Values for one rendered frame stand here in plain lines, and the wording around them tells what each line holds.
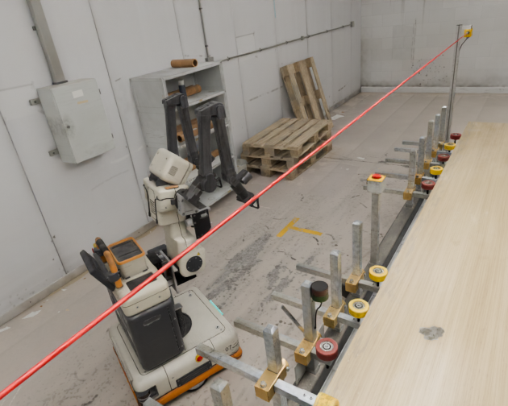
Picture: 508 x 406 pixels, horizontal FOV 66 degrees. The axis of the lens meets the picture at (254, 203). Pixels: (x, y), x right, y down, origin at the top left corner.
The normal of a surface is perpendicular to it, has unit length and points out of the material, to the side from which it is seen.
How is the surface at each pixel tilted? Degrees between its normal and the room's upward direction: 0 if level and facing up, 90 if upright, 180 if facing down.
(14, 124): 90
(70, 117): 90
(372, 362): 0
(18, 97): 90
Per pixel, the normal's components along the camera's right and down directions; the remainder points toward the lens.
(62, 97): 0.83, 0.16
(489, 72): -0.54, 0.43
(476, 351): -0.11, -0.89
